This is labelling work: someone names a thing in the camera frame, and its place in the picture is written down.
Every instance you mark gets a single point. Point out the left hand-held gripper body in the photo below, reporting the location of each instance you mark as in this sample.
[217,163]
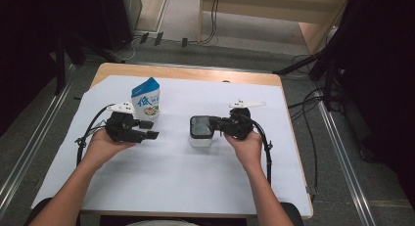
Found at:
[122,128]

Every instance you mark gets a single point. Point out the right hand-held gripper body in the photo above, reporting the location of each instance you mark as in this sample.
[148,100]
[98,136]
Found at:
[239,125]

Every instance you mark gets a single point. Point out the person's left hand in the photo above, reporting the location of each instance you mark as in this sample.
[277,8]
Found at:
[104,147]

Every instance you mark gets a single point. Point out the person's right hand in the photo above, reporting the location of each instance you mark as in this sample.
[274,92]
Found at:
[248,151]

